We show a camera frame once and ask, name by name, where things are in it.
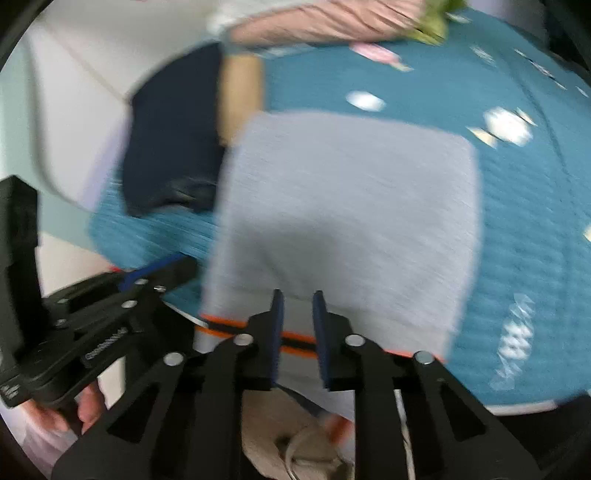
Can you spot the grey navy orange-striped sweater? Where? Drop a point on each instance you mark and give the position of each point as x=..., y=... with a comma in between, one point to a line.
x=341, y=221

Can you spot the green and pink duvet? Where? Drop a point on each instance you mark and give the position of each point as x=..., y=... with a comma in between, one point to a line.
x=323, y=18

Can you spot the person's left hand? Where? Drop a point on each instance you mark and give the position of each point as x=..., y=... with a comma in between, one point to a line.
x=90, y=406

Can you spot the teal candy-print bedsheet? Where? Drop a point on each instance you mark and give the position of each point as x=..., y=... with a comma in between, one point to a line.
x=517, y=221

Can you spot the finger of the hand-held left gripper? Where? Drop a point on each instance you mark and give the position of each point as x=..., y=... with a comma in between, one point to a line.
x=115, y=332
x=152, y=272

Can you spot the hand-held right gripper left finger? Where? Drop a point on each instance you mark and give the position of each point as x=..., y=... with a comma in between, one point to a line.
x=276, y=332

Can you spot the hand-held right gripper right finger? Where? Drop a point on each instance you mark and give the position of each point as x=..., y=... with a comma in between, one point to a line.
x=320, y=337

